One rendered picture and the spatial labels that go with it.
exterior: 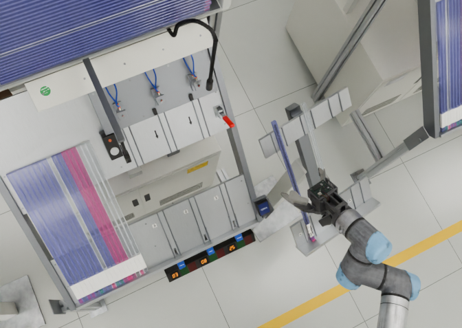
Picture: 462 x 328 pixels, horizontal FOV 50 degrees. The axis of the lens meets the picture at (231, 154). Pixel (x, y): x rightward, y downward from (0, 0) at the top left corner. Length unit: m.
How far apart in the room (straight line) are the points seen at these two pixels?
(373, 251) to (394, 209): 1.36
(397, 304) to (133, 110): 0.88
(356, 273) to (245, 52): 1.68
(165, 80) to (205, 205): 0.48
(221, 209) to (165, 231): 0.20
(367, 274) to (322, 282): 1.11
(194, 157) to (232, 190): 0.29
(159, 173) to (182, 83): 0.56
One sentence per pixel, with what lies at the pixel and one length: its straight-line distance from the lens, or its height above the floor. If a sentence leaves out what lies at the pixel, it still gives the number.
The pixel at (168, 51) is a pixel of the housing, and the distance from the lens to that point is 1.34.
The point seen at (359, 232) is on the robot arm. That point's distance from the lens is 1.37.
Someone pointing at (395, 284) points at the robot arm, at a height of 1.09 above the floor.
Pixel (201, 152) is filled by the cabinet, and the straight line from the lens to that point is 1.89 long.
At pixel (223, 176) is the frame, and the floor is 0.31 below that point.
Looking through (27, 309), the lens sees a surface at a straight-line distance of 2.51.
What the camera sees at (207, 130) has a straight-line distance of 1.53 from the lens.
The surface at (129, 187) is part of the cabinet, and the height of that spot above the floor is 0.62.
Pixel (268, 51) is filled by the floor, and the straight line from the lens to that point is 2.82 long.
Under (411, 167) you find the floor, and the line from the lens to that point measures 2.80.
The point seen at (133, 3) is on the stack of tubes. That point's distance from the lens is 1.10.
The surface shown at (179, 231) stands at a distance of 1.66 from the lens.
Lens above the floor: 2.43
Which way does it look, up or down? 72 degrees down
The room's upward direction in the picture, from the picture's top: 19 degrees clockwise
